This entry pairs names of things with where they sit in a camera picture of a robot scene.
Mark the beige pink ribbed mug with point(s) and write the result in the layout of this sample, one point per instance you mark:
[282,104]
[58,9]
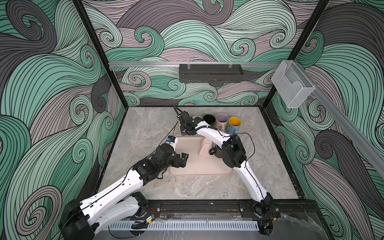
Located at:
[221,122]

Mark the beige silicone drying mat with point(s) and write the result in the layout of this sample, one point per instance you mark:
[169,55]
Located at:
[197,165]

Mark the white slotted cable duct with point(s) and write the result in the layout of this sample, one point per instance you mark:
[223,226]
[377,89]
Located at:
[207,225]

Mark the black corner frame post left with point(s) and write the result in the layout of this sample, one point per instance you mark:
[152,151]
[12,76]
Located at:
[97,44]

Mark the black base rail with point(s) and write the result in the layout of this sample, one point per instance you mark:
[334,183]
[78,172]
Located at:
[165,209]

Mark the aluminium wall rail right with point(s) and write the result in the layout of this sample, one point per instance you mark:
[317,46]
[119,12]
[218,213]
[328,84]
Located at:
[334,99]

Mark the black corner frame post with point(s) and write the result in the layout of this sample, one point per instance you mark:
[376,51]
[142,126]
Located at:
[97,44]
[309,27]

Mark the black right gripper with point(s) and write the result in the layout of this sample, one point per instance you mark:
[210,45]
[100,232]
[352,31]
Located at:
[181,129]

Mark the black corner frame post right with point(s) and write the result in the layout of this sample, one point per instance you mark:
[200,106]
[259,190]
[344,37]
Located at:
[309,27]

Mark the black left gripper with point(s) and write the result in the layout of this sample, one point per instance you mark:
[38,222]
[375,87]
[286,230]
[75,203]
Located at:
[177,164]

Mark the aluminium wall rail back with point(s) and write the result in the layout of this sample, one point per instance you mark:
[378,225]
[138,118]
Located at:
[166,64]

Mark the aluminium wall rail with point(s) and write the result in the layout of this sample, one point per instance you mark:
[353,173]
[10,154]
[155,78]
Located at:
[334,99]
[166,64]

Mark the blue butterfly mug yellow inside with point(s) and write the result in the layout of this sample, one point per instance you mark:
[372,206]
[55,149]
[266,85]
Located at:
[233,126]

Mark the light pink mug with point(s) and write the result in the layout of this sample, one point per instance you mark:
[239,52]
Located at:
[205,146]

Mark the black wall tray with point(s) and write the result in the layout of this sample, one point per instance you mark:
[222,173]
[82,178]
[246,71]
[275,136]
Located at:
[210,73]

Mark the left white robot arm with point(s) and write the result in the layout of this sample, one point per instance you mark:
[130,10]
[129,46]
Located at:
[83,220]

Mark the black mug white base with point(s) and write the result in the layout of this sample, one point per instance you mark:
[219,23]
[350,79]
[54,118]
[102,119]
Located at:
[209,119]

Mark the clear plastic wall bin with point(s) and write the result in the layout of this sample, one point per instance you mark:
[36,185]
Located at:
[292,83]

